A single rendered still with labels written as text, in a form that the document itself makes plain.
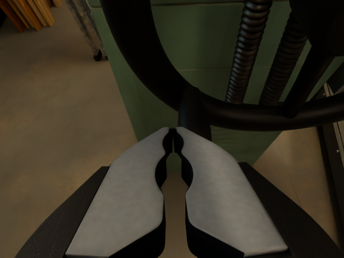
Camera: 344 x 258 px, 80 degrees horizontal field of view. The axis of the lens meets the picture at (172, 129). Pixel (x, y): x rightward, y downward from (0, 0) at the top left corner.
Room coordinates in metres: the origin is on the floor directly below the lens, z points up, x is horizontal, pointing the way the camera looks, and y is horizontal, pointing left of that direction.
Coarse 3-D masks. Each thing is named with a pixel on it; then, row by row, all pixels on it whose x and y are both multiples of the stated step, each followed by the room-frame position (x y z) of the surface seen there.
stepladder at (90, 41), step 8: (64, 0) 1.04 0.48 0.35; (72, 0) 1.07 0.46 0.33; (80, 0) 1.04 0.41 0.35; (72, 8) 1.04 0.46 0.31; (80, 8) 1.03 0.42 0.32; (88, 8) 1.07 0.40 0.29; (80, 16) 1.07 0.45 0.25; (88, 16) 1.03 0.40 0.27; (80, 24) 1.04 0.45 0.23; (88, 24) 1.03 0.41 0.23; (88, 32) 1.06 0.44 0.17; (96, 32) 1.03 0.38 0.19; (88, 40) 1.04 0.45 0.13; (96, 48) 1.06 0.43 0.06; (96, 56) 1.02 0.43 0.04
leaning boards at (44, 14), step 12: (0, 0) 1.36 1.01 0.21; (12, 0) 1.42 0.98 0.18; (24, 0) 1.40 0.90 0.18; (36, 0) 1.40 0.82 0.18; (48, 0) 1.67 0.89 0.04; (60, 0) 1.70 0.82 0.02; (12, 12) 1.39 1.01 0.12; (24, 12) 1.39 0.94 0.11; (36, 12) 1.41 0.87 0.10; (48, 12) 1.44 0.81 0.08; (24, 24) 1.41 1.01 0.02; (36, 24) 1.37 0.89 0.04; (48, 24) 1.40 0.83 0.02
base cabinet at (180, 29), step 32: (288, 0) 0.30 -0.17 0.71; (160, 32) 0.30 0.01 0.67; (192, 32) 0.30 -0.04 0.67; (224, 32) 0.30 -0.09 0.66; (192, 64) 0.30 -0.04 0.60; (224, 64) 0.30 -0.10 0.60; (256, 64) 0.30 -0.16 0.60; (128, 96) 0.30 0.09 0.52; (224, 96) 0.29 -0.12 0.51; (256, 96) 0.29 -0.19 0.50; (160, 128) 0.30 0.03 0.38; (224, 128) 0.29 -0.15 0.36; (256, 160) 0.29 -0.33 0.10
